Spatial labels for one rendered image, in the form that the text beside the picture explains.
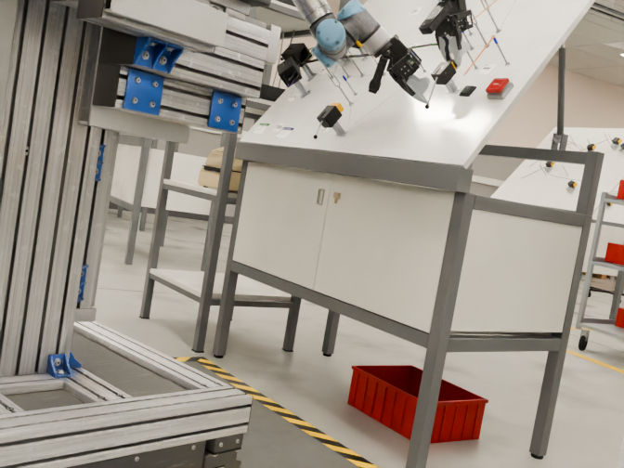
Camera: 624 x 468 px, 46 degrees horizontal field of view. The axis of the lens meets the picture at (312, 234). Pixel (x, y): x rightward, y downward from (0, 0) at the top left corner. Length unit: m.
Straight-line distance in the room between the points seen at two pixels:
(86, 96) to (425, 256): 0.99
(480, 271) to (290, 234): 0.78
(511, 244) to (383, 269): 0.37
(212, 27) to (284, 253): 1.23
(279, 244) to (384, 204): 0.56
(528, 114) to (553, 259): 10.39
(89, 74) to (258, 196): 1.20
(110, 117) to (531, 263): 1.27
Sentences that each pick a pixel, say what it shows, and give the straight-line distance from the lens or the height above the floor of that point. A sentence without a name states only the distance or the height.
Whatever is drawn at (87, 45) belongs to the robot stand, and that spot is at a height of 0.98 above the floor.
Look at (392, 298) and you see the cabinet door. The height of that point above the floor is 0.46.
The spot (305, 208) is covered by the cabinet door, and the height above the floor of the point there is 0.67.
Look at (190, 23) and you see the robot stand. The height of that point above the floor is 1.03.
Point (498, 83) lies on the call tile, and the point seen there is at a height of 1.12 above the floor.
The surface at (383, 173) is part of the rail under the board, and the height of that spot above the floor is 0.82.
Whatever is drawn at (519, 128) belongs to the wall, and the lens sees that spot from 12.55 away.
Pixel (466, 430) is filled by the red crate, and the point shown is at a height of 0.04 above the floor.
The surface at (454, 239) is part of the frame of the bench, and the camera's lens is 1.99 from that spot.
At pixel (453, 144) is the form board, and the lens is 2.06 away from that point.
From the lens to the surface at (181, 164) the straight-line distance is 5.13.
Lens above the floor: 0.77
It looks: 4 degrees down
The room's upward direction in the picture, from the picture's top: 9 degrees clockwise
